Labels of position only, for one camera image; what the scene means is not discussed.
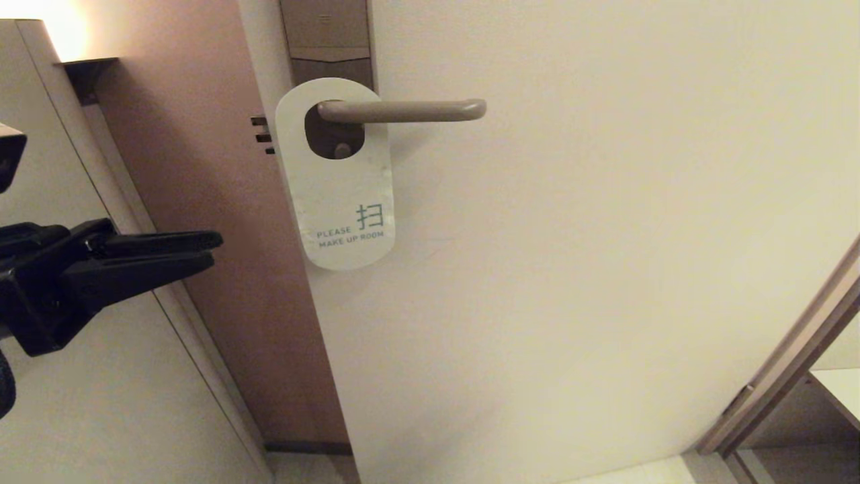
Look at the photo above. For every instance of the white door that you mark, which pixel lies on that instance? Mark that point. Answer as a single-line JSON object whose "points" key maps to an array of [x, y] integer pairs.
{"points": [[571, 269]]}

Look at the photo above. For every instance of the white and blue door hanger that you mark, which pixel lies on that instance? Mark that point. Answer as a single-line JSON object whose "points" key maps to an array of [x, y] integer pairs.
{"points": [[336, 195]]}

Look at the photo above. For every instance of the brown metal lock plate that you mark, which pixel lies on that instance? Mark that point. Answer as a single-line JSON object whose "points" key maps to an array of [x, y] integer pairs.
{"points": [[326, 33]]}

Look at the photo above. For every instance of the brown door jamb panel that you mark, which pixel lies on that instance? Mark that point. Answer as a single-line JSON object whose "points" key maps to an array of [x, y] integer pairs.
{"points": [[222, 202]]}

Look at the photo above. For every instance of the beige keyhole cover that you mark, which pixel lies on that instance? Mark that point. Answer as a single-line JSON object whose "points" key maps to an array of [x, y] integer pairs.
{"points": [[342, 151]]}

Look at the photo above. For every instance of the brown wooden door frame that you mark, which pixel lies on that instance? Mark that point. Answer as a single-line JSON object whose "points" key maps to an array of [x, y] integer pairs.
{"points": [[786, 363]]}

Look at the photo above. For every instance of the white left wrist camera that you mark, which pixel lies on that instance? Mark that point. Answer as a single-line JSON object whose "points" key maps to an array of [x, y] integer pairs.
{"points": [[10, 158]]}

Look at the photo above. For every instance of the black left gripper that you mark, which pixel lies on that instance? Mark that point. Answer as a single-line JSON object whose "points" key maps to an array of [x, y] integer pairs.
{"points": [[40, 289]]}

